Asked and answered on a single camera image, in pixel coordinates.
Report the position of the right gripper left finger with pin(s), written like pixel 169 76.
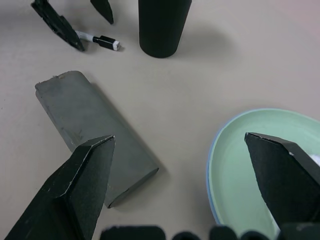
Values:
pixel 75 190

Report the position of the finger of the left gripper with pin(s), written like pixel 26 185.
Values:
pixel 58 22
pixel 103 8

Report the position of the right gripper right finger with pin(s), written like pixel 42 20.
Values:
pixel 287 180

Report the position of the white marker black cap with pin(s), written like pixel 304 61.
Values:
pixel 105 41

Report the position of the green round plate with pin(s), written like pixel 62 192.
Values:
pixel 232 162

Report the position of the grey glasses case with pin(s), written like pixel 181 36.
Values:
pixel 87 112

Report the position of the black plastic cup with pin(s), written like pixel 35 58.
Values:
pixel 162 27

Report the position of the blue round plate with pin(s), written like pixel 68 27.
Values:
pixel 207 175

